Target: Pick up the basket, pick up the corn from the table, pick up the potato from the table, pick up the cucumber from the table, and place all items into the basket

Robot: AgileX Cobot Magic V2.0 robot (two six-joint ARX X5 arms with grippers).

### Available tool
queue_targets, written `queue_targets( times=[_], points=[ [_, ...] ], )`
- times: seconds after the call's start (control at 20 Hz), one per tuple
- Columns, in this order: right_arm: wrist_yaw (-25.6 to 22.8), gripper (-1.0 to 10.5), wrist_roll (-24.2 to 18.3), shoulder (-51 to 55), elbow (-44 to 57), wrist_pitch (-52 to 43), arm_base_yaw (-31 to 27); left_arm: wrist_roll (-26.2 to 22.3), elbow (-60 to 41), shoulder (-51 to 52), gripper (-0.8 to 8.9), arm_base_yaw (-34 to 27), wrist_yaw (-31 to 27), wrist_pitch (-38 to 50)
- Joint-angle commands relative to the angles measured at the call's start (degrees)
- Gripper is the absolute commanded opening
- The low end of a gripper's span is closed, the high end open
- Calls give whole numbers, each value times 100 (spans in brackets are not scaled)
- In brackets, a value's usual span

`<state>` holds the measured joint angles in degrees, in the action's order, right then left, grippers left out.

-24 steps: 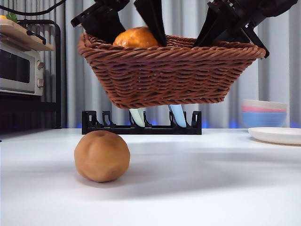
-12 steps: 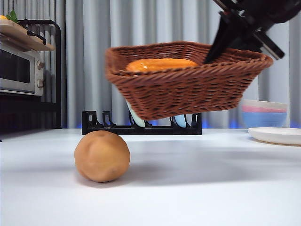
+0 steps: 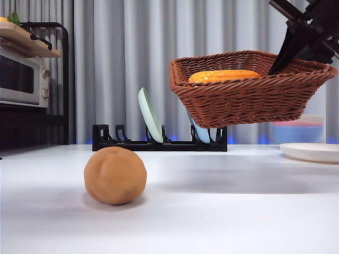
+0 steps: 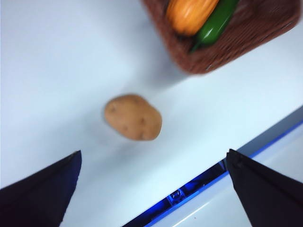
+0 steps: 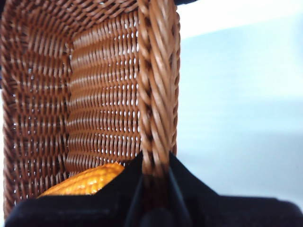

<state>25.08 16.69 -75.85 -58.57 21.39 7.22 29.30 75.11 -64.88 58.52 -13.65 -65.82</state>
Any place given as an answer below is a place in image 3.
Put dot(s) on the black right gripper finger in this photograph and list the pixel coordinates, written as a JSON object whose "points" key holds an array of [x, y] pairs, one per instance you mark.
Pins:
{"points": [[291, 42], [317, 54]]}

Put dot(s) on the orange plastic corn cob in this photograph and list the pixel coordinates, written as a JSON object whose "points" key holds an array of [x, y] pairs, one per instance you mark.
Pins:
{"points": [[225, 75]]}

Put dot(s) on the brown wicker basket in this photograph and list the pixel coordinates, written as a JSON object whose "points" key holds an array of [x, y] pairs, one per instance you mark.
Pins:
{"points": [[246, 103]]}

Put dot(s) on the tan potato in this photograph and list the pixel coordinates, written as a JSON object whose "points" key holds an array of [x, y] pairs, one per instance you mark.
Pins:
{"points": [[115, 176]]}

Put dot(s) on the beige bowl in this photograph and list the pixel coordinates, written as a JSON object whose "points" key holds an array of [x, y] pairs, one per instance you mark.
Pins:
{"points": [[315, 119]]}

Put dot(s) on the pink bowl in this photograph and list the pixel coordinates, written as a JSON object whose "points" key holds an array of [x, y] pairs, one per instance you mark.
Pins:
{"points": [[296, 123]]}

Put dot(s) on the blue bowl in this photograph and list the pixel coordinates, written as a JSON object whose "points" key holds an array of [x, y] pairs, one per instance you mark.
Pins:
{"points": [[296, 135]]}

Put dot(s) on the cream white plate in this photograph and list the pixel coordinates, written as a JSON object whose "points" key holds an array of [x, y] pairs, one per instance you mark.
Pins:
{"points": [[312, 152]]}

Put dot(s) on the pale blue plate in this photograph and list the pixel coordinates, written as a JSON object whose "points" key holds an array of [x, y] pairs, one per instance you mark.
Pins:
{"points": [[202, 133]]}

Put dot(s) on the pale green plate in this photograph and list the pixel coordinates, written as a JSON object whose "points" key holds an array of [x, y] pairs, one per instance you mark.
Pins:
{"points": [[151, 116]]}

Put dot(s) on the grey pleated curtain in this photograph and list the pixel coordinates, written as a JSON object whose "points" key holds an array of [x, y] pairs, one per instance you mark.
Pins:
{"points": [[119, 53]]}

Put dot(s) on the black dish rack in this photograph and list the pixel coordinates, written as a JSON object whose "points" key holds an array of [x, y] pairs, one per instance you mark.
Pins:
{"points": [[127, 145]]}

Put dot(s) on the green leaves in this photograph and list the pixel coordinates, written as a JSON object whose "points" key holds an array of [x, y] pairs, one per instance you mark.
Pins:
{"points": [[13, 19]]}

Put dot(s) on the orange fruit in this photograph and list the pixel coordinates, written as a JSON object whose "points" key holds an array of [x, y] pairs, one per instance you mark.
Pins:
{"points": [[2, 20]]}

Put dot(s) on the black metal shelf frame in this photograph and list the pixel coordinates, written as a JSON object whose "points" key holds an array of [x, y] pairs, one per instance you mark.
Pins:
{"points": [[64, 79]]}

